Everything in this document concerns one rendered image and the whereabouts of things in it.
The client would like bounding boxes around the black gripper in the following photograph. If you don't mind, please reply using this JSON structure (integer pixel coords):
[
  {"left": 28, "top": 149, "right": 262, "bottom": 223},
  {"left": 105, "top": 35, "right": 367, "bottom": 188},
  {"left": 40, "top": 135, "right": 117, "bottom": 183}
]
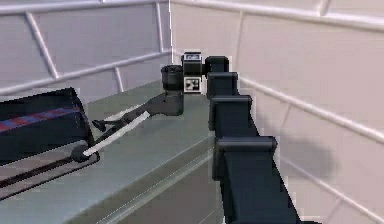
[{"left": 70, "top": 64, "right": 185, "bottom": 164}]

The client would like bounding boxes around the black book with striped cover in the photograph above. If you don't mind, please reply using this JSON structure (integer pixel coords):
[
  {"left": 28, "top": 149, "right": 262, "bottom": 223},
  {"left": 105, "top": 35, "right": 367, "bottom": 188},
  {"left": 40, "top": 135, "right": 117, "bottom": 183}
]
[{"left": 0, "top": 87, "right": 101, "bottom": 202}]

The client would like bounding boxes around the grey green table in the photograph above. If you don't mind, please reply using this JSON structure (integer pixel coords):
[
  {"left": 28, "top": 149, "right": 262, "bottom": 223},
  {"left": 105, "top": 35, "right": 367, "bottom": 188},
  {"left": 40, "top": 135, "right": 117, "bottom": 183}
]
[{"left": 0, "top": 79, "right": 225, "bottom": 224}]

